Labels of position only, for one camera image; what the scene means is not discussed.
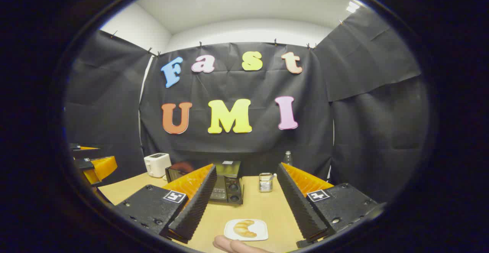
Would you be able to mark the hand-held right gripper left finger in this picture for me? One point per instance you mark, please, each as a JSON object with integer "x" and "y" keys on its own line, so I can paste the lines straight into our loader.
{"x": 198, "y": 203}

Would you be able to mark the metal mesh cutlery holder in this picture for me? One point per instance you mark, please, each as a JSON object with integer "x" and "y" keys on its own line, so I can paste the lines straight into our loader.
{"x": 264, "y": 184}

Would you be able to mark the black electric oven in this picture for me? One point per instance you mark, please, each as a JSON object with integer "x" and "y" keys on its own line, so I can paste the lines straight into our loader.
{"x": 229, "y": 188}

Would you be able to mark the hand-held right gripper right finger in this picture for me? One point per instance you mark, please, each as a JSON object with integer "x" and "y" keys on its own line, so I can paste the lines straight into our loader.
{"x": 294, "y": 203}

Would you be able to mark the rectangular ceiling light panel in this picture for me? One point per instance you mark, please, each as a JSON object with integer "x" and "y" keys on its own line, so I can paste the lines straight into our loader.
{"x": 352, "y": 7}

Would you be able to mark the white square plate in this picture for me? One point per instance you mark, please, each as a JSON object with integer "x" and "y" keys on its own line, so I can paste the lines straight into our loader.
{"x": 260, "y": 230}

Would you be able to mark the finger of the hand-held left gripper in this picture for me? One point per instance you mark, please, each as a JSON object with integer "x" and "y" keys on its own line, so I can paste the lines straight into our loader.
{"x": 86, "y": 153}
{"x": 101, "y": 168}

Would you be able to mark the clear plastic water bottle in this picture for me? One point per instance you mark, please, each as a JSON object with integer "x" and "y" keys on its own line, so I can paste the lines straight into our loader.
{"x": 288, "y": 158}

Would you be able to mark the golden croissant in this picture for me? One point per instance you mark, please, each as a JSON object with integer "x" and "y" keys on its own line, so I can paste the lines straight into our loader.
{"x": 244, "y": 229}

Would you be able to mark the white toaster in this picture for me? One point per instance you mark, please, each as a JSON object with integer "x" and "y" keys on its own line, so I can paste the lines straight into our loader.
{"x": 156, "y": 165}

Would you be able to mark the black backdrop cloth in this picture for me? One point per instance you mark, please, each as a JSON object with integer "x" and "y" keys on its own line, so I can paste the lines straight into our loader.
{"x": 244, "y": 85}

